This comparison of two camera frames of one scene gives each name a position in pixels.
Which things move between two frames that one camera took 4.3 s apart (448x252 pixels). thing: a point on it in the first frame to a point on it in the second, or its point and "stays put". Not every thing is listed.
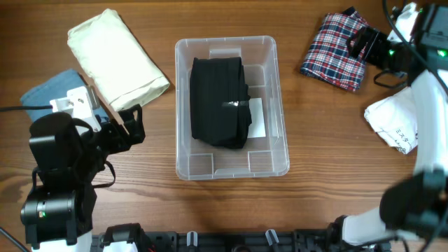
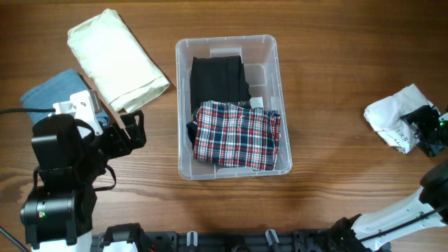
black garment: x=219 y=100 stays put
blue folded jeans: x=41 y=94 stays put
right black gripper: x=378 y=39 to x=423 y=118
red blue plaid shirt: x=329 y=58 to x=227 y=135
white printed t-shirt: x=393 y=120 stays put
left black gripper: x=134 y=128 stays put
